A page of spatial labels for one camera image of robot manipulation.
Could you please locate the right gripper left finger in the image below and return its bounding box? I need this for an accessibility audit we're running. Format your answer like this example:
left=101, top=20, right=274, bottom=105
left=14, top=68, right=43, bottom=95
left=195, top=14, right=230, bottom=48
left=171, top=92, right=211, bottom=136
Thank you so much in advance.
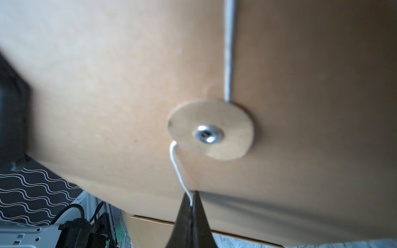
left=165, top=193, right=192, bottom=248

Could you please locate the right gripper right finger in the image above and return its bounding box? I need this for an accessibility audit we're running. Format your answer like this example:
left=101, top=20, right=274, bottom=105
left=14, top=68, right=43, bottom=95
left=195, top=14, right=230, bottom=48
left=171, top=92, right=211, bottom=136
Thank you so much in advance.
left=192, top=191, right=217, bottom=248

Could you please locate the brown file bag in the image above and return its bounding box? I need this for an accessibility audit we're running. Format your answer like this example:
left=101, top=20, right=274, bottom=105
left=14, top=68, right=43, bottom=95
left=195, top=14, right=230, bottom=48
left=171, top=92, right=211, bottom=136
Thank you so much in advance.
left=121, top=211, right=279, bottom=248
left=1, top=1, right=397, bottom=246

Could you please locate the white closure string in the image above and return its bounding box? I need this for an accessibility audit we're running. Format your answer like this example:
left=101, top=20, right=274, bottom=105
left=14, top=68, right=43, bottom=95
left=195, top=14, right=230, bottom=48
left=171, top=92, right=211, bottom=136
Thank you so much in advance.
left=169, top=0, right=237, bottom=207

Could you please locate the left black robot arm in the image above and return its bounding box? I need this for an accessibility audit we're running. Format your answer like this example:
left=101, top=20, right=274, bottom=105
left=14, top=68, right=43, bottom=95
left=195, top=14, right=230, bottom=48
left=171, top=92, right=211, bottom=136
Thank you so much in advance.
left=1, top=202, right=118, bottom=248

